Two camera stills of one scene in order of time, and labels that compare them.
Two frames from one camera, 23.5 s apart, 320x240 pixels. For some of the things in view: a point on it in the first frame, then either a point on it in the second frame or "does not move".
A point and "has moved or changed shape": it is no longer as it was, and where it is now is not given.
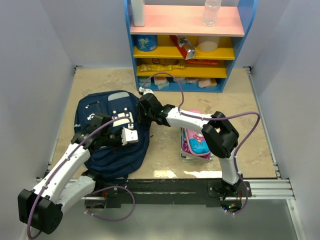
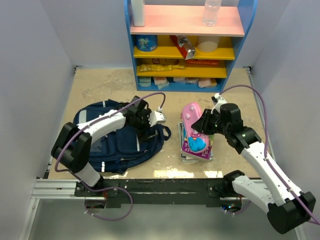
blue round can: [146, 43] does not move
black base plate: [165, 193] does not move
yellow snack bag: [143, 68] does not move
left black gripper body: [112, 139] to [141, 124]
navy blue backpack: [118, 161] has moved or changed shape
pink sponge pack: [162, 82] does not move
